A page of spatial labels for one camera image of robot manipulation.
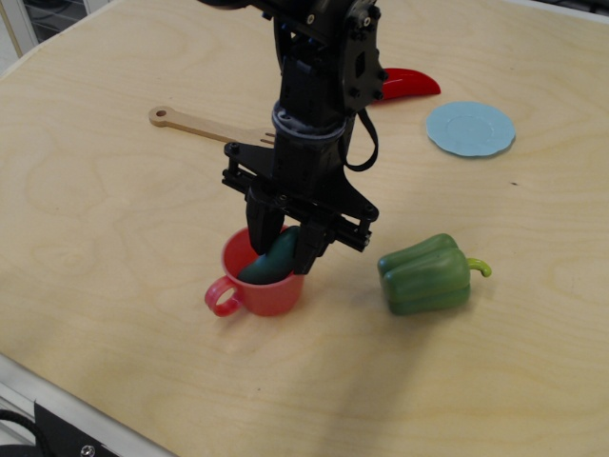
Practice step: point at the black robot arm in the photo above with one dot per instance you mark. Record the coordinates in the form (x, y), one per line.
(329, 61)

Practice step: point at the dark green toy cucumber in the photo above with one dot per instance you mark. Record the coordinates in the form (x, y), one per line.
(276, 264)

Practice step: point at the aluminium table frame rail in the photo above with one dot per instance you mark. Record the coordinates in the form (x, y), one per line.
(21, 389)

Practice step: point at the light blue toy plate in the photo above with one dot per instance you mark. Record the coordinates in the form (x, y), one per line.
(470, 129)

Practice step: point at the wooden slotted spatula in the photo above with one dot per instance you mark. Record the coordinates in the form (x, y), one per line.
(167, 117)

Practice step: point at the black corner bracket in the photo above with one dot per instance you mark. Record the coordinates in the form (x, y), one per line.
(65, 439)

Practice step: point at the red plastic cup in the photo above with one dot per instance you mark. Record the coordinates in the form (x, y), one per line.
(228, 294)

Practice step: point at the green toy bell pepper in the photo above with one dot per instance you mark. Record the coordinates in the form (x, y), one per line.
(432, 275)

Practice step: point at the red toy chili pepper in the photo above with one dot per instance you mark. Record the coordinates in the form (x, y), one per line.
(401, 83)

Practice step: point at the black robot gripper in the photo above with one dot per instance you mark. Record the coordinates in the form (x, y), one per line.
(305, 182)

